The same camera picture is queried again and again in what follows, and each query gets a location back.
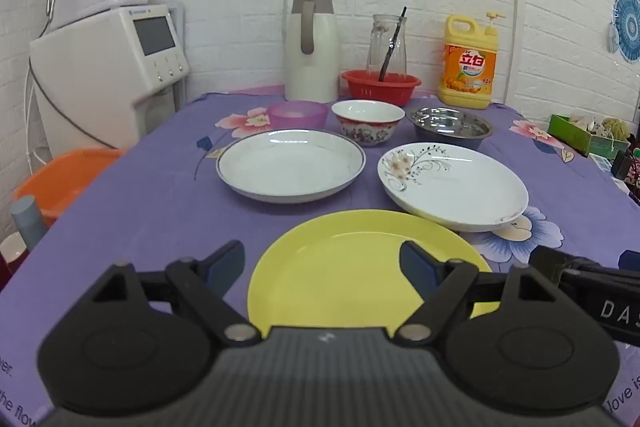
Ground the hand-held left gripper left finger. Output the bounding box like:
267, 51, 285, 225
75, 239, 264, 349

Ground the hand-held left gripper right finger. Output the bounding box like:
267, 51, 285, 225
397, 241, 570, 351

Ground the yellow plate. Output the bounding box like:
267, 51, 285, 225
246, 209, 501, 340

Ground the white floral plate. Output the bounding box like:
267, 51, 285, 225
376, 143, 530, 234

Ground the white plate with blue rim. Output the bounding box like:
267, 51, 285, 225
216, 128, 367, 204

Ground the red patterned ceramic bowl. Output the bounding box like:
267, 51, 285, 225
331, 99, 406, 148

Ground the stainless steel bowl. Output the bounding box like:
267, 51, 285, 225
406, 106, 495, 152

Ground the purple floral tablecloth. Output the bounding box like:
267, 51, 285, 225
0, 84, 640, 427

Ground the red patterned cloth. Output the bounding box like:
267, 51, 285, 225
624, 147, 640, 208

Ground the white ice tray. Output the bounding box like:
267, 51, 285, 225
587, 152, 616, 178

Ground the black power adapter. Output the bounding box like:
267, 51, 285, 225
612, 149, 636, 181

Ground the purple plastic bowl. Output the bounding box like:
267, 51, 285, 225
267, 101, 328, 131

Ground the green box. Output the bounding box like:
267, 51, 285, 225
547, 113, 631, 158

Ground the yellow loofah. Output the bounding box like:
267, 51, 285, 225
601, 118, 631, 141

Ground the red plastic basket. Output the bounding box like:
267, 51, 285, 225
341, 69, 422, 112

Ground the orange plastic basin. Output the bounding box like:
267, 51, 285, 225
12, 148, 128, 228

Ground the yellow detergent bottle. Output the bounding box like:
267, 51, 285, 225
439, 11, 506, 110

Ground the grey pipe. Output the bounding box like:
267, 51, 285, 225
7, 196, 49, 253

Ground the white thermos jug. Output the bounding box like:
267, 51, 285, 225
284, 0, 341, 104

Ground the white bucket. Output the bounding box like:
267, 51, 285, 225
0, 234, 32, 294

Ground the clear glass jar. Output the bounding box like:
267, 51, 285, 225
366, 14, 410, 82

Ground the white countertop appliance with screen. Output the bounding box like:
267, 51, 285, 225
29, 4, 191, 154

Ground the blue round wall decoration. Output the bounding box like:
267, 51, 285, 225
607, 0, 640, 65

